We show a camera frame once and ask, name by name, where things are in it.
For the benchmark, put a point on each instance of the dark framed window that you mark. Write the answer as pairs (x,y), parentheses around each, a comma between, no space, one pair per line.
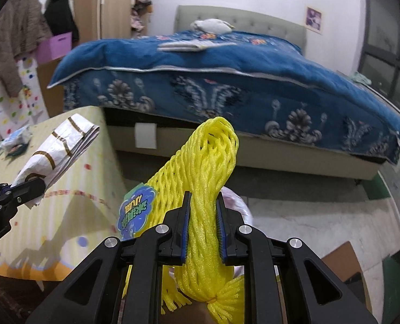
(385,40)

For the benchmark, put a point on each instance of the pale pink trash bag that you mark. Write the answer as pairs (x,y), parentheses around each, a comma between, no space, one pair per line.
(237,206)

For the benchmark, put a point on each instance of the white gold striped plastic bag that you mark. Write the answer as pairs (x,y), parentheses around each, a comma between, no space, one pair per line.
(61,141)

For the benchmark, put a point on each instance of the white pillow on bed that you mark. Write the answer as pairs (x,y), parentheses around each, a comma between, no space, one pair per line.
(210,25)

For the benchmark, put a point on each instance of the bed with blue blanket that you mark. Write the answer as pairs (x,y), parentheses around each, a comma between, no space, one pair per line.
(240,23)

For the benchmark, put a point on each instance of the wooden drawer cabinet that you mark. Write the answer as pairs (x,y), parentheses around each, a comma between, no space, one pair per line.
(49,87)

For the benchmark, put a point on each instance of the brown cardboard piece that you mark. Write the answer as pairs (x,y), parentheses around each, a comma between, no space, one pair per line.
(345,263)

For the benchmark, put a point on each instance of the folded white paper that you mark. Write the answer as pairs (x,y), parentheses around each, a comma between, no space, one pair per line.
(193,45)

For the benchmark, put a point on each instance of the blue patterned blanket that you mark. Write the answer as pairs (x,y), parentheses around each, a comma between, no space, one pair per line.
(237,74)

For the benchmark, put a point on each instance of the wooden wardrobe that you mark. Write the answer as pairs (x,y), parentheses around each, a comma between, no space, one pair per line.
(115,3)

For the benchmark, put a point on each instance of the clear wrapper white label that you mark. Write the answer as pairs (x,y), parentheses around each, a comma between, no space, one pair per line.
(14,141)

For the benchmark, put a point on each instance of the teal cloth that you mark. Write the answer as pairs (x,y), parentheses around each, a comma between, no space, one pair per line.
(360,77)

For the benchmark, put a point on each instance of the white paper sheet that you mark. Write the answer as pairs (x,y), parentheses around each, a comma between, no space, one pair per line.
(145,136)

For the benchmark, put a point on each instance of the yellow striped tablecloth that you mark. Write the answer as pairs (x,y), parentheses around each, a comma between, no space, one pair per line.
(68,182)

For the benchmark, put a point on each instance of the purple storage box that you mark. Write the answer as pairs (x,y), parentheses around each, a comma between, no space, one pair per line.
(54,49)

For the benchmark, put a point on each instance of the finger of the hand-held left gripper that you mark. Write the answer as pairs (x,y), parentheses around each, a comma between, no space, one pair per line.
(27,190)

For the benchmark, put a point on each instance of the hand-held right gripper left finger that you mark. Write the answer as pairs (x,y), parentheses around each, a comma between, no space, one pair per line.
(186,229)

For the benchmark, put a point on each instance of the small purple wall picture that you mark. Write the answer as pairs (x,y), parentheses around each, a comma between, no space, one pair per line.
(314,20)

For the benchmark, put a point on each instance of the white polka dot cloth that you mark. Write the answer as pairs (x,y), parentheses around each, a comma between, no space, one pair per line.
(4,101)

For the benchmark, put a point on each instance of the brown quilted jacket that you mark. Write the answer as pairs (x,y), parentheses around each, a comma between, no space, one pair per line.
(14,40)

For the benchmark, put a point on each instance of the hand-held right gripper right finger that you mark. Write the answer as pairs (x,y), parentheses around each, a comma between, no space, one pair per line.
(222,233)

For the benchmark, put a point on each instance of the black jacket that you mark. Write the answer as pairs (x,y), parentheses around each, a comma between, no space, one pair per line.
(59,13)

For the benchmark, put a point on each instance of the green floor mat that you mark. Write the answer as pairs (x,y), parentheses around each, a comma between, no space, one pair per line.
(377,185)

